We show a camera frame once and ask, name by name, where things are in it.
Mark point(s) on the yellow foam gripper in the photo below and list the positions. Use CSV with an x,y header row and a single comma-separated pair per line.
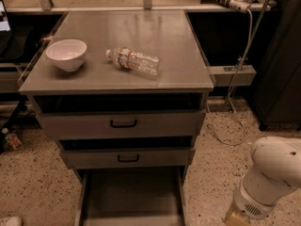
x,y
250,203

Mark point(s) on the grey bottom drawer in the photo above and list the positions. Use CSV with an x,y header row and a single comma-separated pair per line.
x,y
132,197

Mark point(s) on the grey drawer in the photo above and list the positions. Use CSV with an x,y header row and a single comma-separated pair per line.
x,y
132,197
120,115
127,152

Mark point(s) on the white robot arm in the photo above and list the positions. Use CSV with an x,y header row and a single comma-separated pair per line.
x,y
275,173

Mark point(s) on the grey middle drawer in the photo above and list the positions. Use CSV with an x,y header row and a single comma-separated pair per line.
x,y
127,152

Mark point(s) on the grey drawer cabinet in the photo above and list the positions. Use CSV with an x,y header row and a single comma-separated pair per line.
x,y
166,34

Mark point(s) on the grey top drawer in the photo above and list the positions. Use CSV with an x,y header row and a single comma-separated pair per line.
x,y
120,115

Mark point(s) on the dark cabinet at right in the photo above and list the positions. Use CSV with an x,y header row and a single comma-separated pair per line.
x,y
276,90

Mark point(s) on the clear plastic water bottle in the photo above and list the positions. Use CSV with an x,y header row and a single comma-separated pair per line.
x,y
131,60

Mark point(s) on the white shoe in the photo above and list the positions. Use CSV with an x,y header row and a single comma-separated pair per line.
x,y
11,221

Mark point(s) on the white ceramic bowl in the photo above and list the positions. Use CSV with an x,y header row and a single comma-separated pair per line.
x,y
67,55

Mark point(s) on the small bottle on floor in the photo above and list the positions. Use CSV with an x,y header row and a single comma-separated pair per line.
x,y
12,139

